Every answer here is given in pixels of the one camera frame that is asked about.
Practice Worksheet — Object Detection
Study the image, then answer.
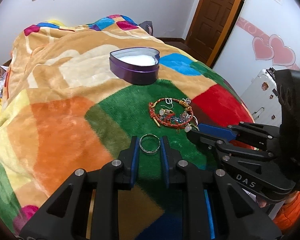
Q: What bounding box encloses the silver bangle ring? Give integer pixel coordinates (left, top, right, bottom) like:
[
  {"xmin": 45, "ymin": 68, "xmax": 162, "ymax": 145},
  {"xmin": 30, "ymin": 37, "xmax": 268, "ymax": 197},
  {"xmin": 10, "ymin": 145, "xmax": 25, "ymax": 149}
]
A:
[{"xmin": 139, "ymin": 133, "xmax": 161, "ymax": 155}]

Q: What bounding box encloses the tangled jewelry pile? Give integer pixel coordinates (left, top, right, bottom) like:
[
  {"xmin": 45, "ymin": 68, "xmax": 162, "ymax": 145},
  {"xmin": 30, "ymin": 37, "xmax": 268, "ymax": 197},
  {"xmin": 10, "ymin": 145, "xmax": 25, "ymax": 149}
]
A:
[{"xmin": 153, "ymin": 98, "xmax": 199, "ymax": 133}]

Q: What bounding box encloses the person's hand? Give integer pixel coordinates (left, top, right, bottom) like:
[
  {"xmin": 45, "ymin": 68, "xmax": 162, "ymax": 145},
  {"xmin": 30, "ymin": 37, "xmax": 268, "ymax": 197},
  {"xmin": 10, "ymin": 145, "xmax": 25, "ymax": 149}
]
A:
[{"xmin": 256, "ymin": 196, "xmax": 272, "ymax": 208}]

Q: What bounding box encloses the white suitcase with stickers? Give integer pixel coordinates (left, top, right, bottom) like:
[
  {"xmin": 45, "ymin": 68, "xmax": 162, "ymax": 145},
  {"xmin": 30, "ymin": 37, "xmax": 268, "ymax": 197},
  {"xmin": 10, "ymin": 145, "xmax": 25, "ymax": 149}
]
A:
[{"xmin": 241, "ymin": 69, "xmax": 282, "ymax": 127}]

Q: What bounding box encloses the brown wooden door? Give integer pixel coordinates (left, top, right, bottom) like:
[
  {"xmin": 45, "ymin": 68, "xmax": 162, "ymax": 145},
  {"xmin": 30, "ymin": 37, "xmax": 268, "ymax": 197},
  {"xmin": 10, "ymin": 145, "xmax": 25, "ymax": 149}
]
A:
[{"xmin": 185, "ymin": 0, "xmax": 244, "ymax": 68}]

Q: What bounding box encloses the colourful patchwork fleece blanket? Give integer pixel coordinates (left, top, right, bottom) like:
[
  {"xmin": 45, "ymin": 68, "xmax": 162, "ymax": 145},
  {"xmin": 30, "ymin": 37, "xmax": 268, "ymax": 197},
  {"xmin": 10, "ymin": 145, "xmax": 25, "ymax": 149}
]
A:
[{"xmin": 0, "ymin": 15, "xmax": 253, "ymax": 235}]

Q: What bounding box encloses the purple heart-shaped tin box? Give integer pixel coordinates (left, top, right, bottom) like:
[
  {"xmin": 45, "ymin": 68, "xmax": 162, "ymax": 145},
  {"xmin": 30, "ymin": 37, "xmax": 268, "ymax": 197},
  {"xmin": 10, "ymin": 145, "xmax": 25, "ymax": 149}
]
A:
[{"xmin": 109, "ymin": 47, "xmax": 160, "ymax": 86}]

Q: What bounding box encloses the grey bag behind bed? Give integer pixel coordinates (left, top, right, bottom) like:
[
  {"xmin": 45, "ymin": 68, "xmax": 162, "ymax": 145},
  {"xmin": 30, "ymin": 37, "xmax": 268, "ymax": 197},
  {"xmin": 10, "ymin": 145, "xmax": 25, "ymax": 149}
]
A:
[{"xmin": 139, "ymin": 21, "xmax": 153, "ymax": 36}]

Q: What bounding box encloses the yellow curved pillow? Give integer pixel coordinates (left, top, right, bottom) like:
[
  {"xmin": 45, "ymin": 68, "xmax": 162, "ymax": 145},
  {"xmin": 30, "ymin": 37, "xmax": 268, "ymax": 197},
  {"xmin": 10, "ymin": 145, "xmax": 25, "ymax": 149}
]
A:
[{"xmin": 48, "ymin": 20, "xmax": 64, "ymax": 26}]

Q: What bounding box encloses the red braided bracelet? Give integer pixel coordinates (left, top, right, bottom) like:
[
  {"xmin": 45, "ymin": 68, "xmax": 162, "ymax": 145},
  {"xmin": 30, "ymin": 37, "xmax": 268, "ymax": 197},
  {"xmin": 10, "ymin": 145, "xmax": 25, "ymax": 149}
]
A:
[{"xmin": 148, "ymin": 97, "xmax": 193, "ymax": 130}]

